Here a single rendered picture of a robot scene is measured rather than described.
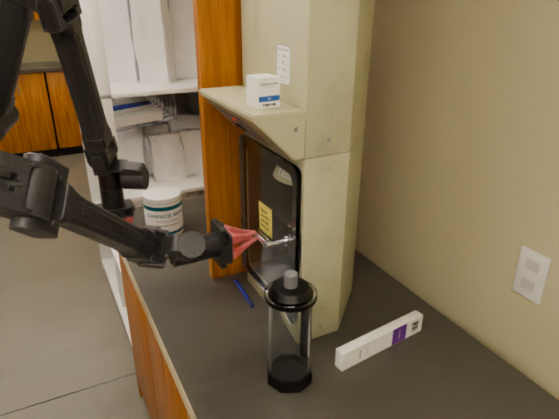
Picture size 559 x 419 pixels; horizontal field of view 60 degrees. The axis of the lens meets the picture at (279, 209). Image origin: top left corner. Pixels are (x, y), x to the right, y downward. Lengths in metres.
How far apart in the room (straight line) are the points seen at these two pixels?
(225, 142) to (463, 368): 0.81
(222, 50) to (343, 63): 0.39
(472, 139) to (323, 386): 0.66
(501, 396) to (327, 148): 0.64
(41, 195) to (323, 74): 0.55
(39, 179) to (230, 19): 0.71
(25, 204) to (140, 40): 1.51
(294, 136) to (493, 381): 0.70
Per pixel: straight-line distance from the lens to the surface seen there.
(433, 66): 1.32
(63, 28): 1.14
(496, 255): 1.26
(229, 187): 1.37
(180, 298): 1.41
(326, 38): 0.98
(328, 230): 1.11
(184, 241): 1.01
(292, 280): 0.98
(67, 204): 0.79
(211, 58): 1.28
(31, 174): 0.75
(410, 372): 1.20
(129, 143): 2.33
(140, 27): 2.16
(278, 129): 0.96
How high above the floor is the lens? 1.72
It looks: 24 degrees down
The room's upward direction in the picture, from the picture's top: straight up
